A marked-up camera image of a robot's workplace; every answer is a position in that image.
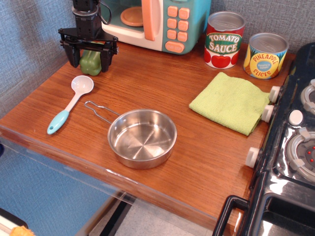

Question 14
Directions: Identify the toy microwave teal and white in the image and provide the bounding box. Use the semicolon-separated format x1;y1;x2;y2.
101;0;211;55

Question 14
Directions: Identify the orange object at corner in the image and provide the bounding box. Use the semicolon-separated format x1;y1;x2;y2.
0;226;35;236

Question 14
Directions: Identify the folded green cloth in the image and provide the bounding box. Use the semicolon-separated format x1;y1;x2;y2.
189;72;271;136

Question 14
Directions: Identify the small steel pan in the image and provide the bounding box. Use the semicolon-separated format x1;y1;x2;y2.
85;101;177;170

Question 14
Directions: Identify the green toy bell pepper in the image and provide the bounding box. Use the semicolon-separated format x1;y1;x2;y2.
79;50;102;76

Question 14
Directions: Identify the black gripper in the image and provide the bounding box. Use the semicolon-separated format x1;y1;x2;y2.
58;6;119;72

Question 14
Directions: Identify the tomato sauce can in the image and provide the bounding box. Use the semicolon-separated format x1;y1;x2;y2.
204;11;246;69

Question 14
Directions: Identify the orange microwave turntable plate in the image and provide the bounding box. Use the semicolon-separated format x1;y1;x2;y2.
120;6;143;27

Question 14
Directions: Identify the pineapple slices can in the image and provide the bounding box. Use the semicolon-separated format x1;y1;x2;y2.
243;32;289;80

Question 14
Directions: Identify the black toy stove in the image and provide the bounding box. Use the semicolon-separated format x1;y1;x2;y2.
213;43;315;236

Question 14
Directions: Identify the white spoon teal handle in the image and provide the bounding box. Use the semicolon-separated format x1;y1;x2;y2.
47;75;94;135

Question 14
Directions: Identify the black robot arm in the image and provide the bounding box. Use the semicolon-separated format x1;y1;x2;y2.
58;0;118;72

